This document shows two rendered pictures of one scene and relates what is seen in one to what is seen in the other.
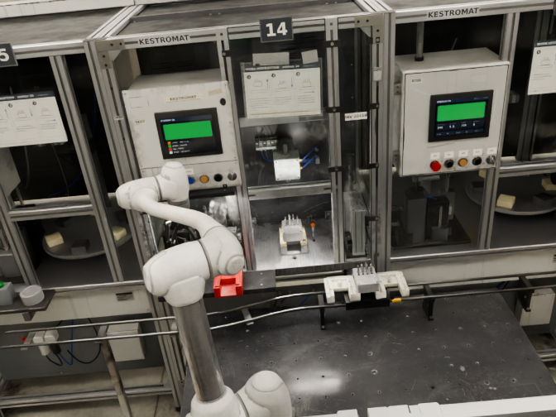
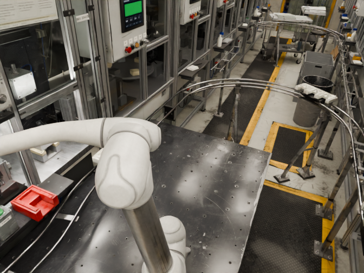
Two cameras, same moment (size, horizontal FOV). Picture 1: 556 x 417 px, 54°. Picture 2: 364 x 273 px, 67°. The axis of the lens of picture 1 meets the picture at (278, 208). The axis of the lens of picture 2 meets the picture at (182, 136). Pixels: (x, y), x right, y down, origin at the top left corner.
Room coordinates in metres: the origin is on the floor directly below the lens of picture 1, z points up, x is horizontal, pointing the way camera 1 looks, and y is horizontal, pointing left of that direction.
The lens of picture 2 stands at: (1.08, 0.81, 1.95)
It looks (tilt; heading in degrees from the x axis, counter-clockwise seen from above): 35 degrees down; 291
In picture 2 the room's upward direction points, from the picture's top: 3 degrees clockwise
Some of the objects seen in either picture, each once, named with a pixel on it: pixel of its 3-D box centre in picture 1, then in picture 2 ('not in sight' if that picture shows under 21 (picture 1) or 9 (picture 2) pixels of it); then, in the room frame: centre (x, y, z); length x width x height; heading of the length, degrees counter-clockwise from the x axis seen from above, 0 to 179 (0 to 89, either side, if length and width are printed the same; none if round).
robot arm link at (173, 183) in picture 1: (172, 181); not in sight; (2.00, 0.42, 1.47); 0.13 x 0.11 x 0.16; 114
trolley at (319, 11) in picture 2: not in sight; (309, 27); (0.94, -6.94, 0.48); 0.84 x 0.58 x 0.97; 97
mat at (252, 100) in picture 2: not in sight; (263, 70); (1.58, -4.73, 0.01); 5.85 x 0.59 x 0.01; 89
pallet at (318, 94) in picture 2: not in sight; (314, 95); (0.80, -1.93, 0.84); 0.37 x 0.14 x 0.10; 147
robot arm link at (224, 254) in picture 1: (222, 253); (133, 136); (1.49, 0.19, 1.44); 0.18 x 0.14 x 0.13; 24
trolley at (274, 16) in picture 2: not in sight; (285, 36); (1.36, -5.67, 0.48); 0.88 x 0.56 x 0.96; 17
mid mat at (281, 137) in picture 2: not in sight; (288, 145); (0.85, -2.25, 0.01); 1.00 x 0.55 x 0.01; 89
